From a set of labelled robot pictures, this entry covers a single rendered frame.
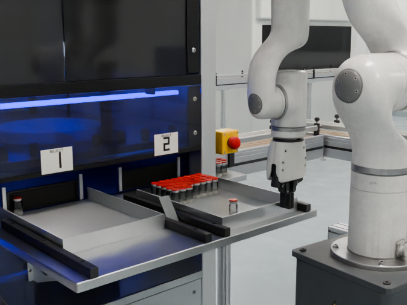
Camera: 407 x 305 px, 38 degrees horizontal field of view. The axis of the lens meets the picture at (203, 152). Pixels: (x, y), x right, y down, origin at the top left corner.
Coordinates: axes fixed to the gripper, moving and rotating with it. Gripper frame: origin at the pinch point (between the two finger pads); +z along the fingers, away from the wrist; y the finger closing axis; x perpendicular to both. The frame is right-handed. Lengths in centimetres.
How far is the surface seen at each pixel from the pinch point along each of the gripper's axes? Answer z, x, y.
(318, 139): 0, -50, -77
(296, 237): 92, -149, -187
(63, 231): 4, -26, 47
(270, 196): 2.4, -10.4, -5.6
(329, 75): 1, -308, -433
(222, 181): 1.6, -29.0, -5.7
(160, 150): -8.1, -38.6, 9.4
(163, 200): -0.8, -17.7, 24.5
